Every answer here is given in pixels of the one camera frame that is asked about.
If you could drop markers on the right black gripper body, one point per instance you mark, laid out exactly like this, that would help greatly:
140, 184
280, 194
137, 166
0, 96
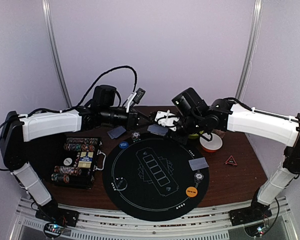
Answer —
181, 125

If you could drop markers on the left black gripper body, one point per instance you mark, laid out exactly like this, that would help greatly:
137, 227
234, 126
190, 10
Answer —
130, 120

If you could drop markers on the grey playing card deck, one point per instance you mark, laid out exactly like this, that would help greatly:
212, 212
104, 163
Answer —
157, 130

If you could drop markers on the poker chip stack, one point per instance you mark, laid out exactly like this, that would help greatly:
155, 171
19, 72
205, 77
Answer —
135, 136
198, 177

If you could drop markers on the single grey card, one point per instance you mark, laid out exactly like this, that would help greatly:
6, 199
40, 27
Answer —
116, 132

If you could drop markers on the blue small blind button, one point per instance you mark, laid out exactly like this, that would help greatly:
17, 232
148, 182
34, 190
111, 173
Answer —
123, 145

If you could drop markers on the orange big blind button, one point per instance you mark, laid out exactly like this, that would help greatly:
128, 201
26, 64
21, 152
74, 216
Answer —
191, 192

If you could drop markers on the red black triangle button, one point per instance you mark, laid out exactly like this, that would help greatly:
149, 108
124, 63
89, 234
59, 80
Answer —
231, 161

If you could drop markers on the clear acrylic dealer puck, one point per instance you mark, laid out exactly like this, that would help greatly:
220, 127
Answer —
120, 184

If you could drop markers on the poker chip row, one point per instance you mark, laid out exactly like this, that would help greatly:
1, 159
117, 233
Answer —
82, 140
79, 147
73, 171
63, 178

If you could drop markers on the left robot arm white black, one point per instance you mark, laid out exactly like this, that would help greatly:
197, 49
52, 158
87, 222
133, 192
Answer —
27, 141

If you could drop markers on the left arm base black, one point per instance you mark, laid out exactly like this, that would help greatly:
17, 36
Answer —
57, 213

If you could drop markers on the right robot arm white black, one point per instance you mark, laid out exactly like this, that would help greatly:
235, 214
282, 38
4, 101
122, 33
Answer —
229, 114

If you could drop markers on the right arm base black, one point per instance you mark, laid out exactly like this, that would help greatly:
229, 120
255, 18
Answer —
256, 211

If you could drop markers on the green bowl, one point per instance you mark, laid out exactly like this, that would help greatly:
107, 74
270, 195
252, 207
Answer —
195, 135

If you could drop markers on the white orange bowl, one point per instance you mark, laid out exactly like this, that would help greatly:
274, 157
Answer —
213, 145

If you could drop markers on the white decorated mug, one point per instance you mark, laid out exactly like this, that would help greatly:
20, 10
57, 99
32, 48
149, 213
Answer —
220, 133

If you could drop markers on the black round poker mat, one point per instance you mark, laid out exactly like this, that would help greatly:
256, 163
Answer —
158, 173

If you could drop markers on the boxed playing card deck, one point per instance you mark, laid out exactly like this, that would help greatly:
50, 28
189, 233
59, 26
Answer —
84, 159

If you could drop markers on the black poker chip case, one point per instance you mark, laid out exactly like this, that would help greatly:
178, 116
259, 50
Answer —
52, 155

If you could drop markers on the white dealer button in case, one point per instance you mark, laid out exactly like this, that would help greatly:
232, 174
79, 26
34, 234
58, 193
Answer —
67, 161

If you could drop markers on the right circuit board with LEDs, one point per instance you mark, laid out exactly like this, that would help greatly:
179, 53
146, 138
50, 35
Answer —
256, 230

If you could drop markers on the circuit board with leds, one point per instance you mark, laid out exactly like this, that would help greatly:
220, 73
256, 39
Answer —
53, 230
256, 230

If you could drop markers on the left circuit board with LEDs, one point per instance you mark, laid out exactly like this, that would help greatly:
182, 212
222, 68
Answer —
53, 230

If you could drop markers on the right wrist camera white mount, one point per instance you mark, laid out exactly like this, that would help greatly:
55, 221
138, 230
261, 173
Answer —
165, 119

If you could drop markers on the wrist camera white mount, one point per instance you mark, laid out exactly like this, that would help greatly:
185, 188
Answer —
134, 98
165, 119

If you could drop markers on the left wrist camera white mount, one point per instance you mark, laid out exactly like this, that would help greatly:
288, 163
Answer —
134, 98

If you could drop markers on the right aluminium frame post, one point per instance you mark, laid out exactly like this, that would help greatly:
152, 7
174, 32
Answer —
250, 50

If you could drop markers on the front aluminium rail frame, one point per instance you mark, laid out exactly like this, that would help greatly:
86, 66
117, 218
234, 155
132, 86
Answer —
99, 219

